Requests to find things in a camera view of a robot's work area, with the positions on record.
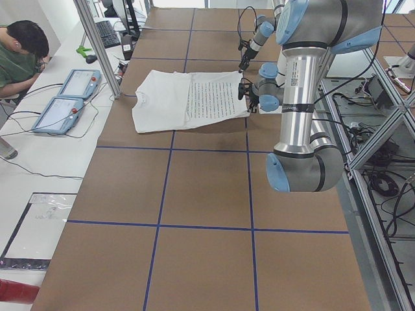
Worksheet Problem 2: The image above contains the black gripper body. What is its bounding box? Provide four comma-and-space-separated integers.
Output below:
241, 40, 259, 61
248, 86, 259, 107

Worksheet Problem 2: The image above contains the white long-sleeve printed shirt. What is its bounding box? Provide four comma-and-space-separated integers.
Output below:
132, 70, 250, 133

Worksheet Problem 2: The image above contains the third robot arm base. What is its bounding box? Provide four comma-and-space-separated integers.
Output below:
384, 45, 414, 78

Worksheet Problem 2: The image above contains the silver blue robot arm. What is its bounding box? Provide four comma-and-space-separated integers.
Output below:
237, 1, 285, 73
246, 1, 383, 192

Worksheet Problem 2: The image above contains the black keyboard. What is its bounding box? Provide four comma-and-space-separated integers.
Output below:
95, 20, 121, 49

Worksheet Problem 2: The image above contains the upper blue teach pendant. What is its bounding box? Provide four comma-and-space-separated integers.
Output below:
58, 69, 101, 100

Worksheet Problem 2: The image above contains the blue teach pendant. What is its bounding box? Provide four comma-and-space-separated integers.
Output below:
31, 97, 84, 135
58, 69, 101, 100

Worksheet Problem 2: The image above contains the green clamp tool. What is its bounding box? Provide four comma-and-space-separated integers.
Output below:
76, 45, 91, 57

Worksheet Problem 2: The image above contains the lower blue teach pendant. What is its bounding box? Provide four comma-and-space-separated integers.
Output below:
31, 97, 84, 135

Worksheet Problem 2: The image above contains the seated person green shirt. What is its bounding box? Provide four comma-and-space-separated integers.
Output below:
1, 20, 50, 98

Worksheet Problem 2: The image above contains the water bottle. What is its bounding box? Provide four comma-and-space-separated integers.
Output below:
0, 137, 18, 159

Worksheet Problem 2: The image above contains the clear plastic bag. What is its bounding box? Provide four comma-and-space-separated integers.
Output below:
1, 192, 77, 271

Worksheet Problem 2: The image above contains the red cylinder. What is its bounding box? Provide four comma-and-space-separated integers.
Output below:
0, 279, 40, 304

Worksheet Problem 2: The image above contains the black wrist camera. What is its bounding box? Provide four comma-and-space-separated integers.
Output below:
238, 38, 250, 51
238, 82, 252, 100

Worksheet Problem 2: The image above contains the aluminium frame post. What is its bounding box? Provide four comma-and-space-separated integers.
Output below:
73, 0, 121, 99

